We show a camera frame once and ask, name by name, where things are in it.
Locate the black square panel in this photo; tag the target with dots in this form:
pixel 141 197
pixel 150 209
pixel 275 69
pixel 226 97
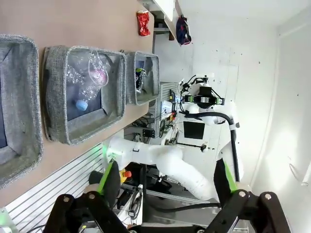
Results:
pixel 194 131

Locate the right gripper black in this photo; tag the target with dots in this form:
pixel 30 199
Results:
pixel 206 94

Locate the grey ribbed cabinet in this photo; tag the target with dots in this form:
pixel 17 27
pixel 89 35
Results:
pixel 165 89

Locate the clear bottle with blue cap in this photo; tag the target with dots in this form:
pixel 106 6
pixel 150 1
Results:
pixel 81 105

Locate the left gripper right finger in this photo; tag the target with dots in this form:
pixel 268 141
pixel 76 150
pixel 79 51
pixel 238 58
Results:
pixel 255 213

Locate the crushed silver can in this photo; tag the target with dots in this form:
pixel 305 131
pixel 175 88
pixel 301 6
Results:
pixel 141 82

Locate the clear plastic cup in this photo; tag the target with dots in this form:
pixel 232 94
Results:
pixel 75 72

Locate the red yellow emergency stop button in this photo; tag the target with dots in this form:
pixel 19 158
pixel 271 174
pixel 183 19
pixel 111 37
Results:
pixel 126 174

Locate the dark blue red bag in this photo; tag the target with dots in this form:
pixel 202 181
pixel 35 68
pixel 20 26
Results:
pixel 182 29

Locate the slotted aluminium base panel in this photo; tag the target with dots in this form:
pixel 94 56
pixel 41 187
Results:
pixel 48 189

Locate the crushed red soda can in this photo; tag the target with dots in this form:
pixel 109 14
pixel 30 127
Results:
pixel 143 24

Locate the grey fabric basket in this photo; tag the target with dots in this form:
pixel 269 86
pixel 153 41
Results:
pixel 56 97
pixel 24 97
pixel 131 85

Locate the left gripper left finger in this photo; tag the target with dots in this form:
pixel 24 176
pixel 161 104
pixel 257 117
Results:
pixel 73 213

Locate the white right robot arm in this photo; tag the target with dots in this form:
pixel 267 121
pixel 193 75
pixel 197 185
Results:
pixel 170 155

